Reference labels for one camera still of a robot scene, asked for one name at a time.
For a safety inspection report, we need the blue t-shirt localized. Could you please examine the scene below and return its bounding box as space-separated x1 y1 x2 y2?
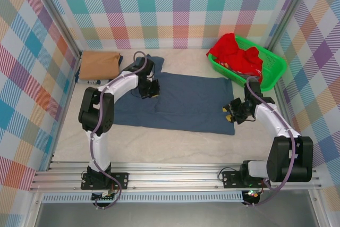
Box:
113 54 236 136

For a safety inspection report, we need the dark grey garment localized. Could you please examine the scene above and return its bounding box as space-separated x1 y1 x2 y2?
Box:
233 69 253 79

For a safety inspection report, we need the green plastic basket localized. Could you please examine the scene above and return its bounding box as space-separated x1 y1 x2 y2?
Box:
208 35 287 92

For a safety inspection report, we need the tan folded t-shirt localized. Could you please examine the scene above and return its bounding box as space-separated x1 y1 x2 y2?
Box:
79 51 121 81

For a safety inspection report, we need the red t-shirt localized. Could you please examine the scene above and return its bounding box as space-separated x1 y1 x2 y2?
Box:
206 32 264 86

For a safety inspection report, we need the navy white printed folded t-shirt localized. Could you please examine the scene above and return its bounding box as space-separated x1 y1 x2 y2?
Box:
75 55 124 87

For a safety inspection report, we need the steel bottom plate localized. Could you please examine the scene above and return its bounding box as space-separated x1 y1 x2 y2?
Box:
34 201 319 227

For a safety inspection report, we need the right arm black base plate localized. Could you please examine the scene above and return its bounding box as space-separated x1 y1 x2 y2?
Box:
222 170 271 188

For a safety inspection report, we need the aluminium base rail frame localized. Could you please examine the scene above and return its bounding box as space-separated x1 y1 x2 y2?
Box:
29 161 322 192

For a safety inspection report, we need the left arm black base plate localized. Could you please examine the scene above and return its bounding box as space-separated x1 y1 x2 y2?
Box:
81 172 130 190

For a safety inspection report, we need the white slotted cable duct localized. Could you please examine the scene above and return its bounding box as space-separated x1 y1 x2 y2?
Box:
42 191 244 203

